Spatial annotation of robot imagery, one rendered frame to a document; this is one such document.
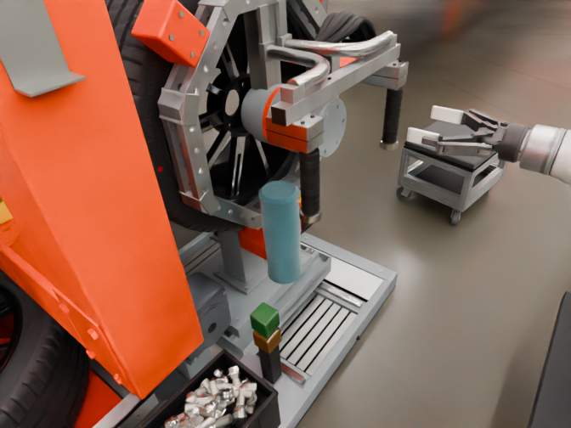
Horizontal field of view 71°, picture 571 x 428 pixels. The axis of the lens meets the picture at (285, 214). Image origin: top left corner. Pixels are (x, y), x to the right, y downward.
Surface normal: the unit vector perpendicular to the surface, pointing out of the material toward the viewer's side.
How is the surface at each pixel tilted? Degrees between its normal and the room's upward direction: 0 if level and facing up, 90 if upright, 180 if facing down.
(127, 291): 90
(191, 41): 90
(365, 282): 0
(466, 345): 0
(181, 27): 90
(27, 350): 0
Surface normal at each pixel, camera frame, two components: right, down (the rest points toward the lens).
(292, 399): -0.05, -0.79
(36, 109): 0.80, 0.33
